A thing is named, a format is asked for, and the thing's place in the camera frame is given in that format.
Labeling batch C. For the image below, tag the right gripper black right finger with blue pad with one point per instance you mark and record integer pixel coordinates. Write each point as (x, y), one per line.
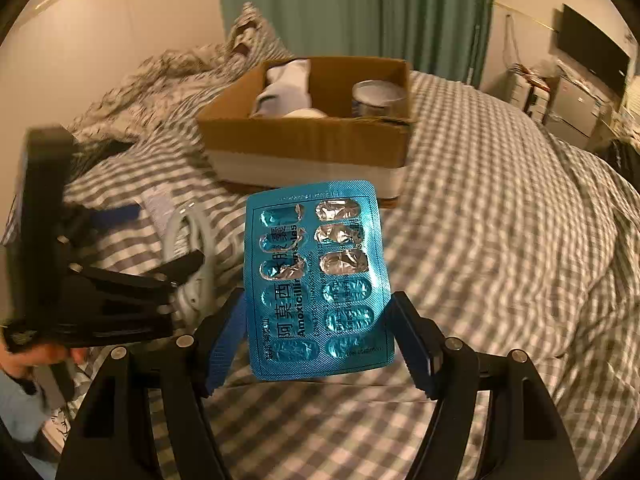
(501, 398)

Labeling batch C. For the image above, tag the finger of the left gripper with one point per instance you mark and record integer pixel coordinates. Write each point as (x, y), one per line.
(77, 218)
(169, 275)

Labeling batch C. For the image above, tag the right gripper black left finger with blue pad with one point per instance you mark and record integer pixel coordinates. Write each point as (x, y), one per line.
(112, 435)

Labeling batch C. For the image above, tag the blue amoxicillin blister pack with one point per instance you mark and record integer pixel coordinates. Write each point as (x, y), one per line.
(316, 281)

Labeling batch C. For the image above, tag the white grey sock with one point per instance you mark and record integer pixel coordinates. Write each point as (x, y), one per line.
(286, 91)

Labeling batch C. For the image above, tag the clear floss pick jar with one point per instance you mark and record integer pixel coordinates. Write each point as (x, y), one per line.
(379, 98)

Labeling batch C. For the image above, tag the person's left hand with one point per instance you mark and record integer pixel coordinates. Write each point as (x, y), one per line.
(19, 365)

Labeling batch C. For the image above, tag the branch patterned duvet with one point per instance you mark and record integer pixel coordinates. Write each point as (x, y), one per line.
(148, 97)

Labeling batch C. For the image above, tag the brown cardboard box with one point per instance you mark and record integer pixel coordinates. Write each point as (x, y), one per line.
(251, 153)

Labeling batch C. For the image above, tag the grey checked bed cover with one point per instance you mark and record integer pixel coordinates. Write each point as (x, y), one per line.
(503, 235)

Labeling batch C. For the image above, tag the grey checked pillow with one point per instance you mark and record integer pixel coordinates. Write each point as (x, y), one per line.
(252, 39)

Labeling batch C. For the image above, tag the black bag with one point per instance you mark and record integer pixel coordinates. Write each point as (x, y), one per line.
(623, 157)

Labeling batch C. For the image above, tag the grey mini fridge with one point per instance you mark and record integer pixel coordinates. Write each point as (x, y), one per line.
(574, 116)

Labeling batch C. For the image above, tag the white suitcase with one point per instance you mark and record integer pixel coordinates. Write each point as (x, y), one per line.
(528, 93)

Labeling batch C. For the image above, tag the green curtain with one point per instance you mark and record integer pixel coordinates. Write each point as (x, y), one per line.
(447, 38)

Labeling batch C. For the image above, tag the black wall television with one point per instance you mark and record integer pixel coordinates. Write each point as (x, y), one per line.
(593, 49)

